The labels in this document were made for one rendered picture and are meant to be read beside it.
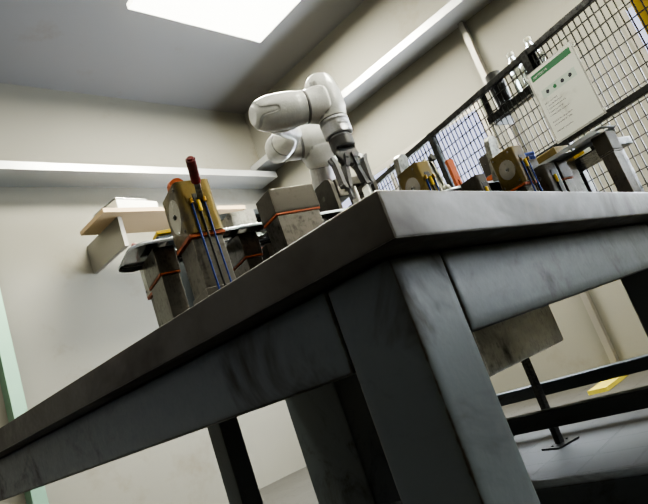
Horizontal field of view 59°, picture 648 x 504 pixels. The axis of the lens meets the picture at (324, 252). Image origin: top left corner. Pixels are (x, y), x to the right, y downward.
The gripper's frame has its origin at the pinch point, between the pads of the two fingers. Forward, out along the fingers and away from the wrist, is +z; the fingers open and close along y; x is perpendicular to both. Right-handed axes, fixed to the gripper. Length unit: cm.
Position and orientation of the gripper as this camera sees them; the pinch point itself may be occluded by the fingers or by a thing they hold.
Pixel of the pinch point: (362, 198)
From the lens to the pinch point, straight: 171.1
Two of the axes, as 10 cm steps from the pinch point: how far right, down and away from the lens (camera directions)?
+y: 8.3, -1.8, 5.3
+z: 3.3, 9.2, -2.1
